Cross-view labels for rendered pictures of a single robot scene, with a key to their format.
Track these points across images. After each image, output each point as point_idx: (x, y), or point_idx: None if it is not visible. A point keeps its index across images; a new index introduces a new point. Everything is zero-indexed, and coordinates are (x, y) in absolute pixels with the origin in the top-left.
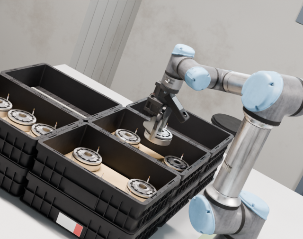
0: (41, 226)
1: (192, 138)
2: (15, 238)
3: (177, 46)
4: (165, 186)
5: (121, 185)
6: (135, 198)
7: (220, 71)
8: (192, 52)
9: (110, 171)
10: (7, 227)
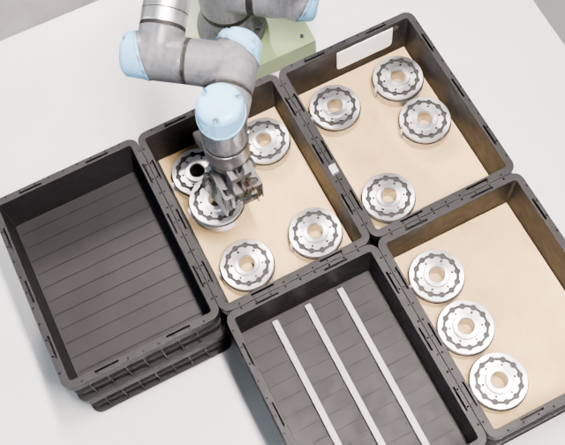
0: None
1: (41, 289)
2: (528, 143)
3: (240, 108)
4: (334, 49)
5: (350, 140)
6: (414, 24)
7: (176, 41)
8: (217, 83)
9: (350, 177)
10: (532, 164)
